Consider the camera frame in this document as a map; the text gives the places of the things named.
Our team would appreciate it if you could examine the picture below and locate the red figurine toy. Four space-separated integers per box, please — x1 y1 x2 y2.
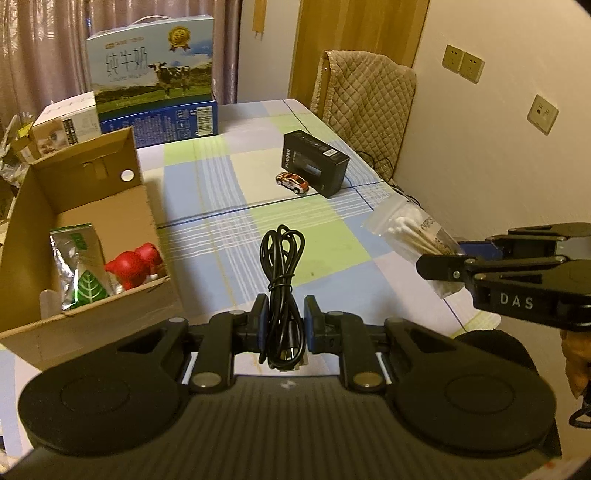
104 242 164 291

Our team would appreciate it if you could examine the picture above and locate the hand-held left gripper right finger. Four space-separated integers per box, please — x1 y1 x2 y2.
302 294 459 394

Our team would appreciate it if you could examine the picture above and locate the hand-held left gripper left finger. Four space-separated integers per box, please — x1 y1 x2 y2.
113 293 271 394

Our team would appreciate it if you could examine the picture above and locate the checked tablecloth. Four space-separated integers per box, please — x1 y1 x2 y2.
0 98 502 370

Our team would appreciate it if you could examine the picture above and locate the bag of cotton swabs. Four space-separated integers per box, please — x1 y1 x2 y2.
361 202 467 298

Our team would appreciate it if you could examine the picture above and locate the gold wall socket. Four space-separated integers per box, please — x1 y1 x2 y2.
461 52 485 84
442 44 465 75
527 93 559 136

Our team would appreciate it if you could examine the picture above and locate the wooden door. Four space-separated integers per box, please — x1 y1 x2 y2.
291 0 430 107

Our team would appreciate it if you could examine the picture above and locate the black cable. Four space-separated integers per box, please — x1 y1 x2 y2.
259 224 308 372

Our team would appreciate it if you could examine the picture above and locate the orange white toy car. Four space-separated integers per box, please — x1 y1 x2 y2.
275 172 309 196

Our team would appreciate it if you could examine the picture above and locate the frosted plastic pouch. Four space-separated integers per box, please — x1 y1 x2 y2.
39 289 63 321

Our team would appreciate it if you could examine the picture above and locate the quilted beige chair cover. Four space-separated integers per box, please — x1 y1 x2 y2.
309 50 417 160

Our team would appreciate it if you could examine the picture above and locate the brown cardboard box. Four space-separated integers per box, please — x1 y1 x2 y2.
0 126 185 370

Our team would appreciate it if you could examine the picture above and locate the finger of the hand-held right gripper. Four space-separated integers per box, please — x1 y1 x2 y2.
416 253 481 283
459 223 591 262

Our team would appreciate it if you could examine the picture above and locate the milk carton with cow print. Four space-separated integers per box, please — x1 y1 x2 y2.
84 15 217 116

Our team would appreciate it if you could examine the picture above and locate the small white box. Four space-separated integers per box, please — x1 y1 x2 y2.
32 91 102 155

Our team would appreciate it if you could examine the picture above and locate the black product box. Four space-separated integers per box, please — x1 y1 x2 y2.
280 130 350 199

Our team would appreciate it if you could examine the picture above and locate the silver packet with green leaf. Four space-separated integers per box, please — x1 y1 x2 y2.
49 223 114 311

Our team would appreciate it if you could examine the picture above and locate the beige curtain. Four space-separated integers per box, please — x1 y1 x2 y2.
0 0 243 121

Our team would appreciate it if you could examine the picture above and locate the flat blue box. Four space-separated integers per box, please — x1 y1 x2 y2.
98 90 219 148

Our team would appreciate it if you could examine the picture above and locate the person's right hand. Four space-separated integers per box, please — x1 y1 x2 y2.
560 329 591 402

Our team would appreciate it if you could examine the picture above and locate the brown tissue carton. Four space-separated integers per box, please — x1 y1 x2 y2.
0 113 38 185

